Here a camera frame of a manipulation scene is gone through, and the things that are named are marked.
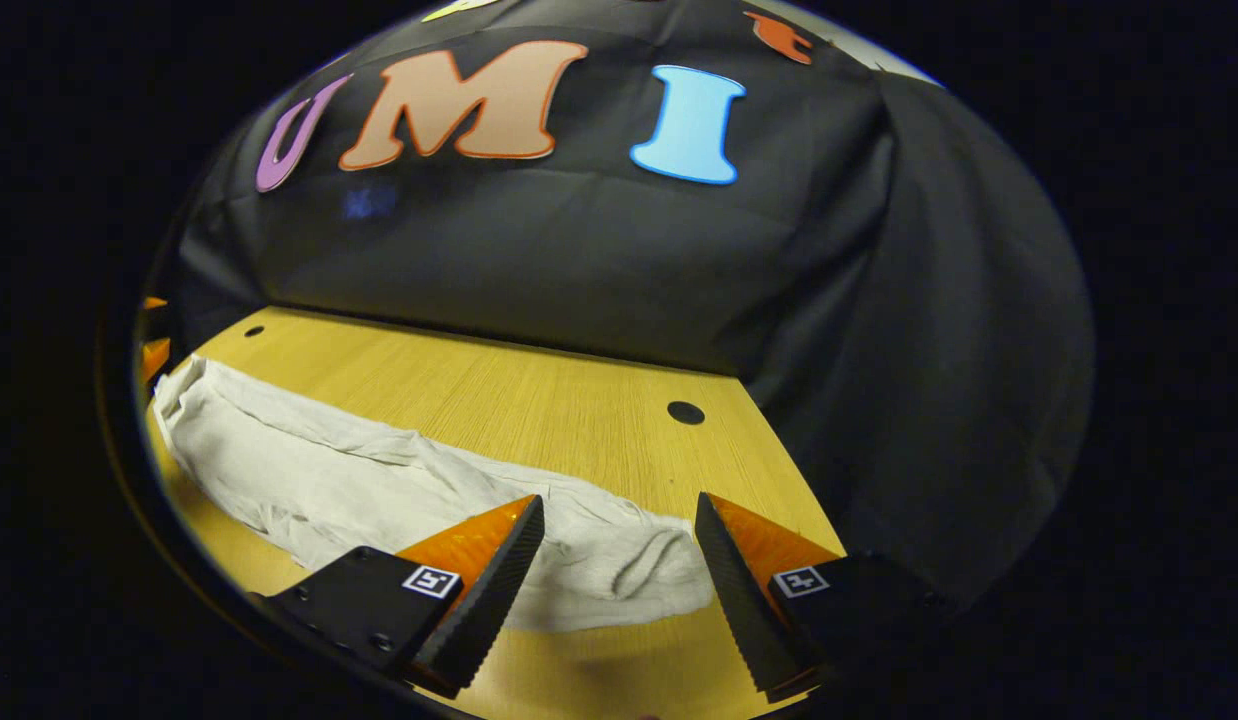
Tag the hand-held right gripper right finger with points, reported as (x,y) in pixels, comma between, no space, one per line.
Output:
(744,600)

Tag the white jeans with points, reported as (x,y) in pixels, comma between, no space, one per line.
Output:
(329,480)

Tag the black backdrop cloth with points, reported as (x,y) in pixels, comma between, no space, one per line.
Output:
(599,260)

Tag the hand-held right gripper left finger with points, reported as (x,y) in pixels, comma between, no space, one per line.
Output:
(489,600)

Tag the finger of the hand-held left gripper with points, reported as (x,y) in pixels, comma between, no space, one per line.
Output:
(155,360)

